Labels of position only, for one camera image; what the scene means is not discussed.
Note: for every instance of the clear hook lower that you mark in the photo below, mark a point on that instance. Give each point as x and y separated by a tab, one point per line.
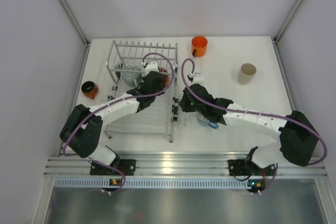
181	122

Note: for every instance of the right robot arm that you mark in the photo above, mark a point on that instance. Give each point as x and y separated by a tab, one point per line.
294	137

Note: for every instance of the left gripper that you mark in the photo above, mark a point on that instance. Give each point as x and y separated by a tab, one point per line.
160	88

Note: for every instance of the beige handleless cup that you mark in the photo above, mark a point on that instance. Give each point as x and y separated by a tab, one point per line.
246	73

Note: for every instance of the slotted cable duct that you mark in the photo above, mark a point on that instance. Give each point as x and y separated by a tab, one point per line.
154	183

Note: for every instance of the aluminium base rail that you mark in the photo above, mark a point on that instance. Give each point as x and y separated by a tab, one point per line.
178	165

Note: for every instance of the blue mug white inside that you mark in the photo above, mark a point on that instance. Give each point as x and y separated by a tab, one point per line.
205	122

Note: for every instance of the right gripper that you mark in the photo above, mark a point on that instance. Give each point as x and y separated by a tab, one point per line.
183	104

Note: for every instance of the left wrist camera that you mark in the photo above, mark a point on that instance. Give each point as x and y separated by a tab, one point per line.
150	66

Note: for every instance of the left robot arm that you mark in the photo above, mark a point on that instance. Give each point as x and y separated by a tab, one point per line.
83	128

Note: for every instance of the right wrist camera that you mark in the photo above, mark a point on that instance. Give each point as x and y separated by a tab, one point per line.
196	78

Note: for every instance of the small dark orange cup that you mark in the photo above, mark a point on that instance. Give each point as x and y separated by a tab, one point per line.
90	89

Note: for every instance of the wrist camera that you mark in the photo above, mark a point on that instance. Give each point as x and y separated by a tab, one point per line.
150	66
196	78

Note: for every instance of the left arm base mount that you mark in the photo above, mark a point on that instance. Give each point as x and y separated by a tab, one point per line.
126	166

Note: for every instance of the orange mug black handle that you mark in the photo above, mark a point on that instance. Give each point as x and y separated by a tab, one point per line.
199	46

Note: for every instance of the red cup white inside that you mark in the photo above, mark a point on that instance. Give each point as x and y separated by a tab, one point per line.
166	77

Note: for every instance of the grey-green ceramic mug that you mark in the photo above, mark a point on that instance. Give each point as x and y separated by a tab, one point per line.
132	76

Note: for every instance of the white wire dish rack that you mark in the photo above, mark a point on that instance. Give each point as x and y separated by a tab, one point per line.
158	119

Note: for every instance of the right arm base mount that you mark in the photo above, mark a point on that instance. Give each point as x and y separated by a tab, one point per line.
243	169

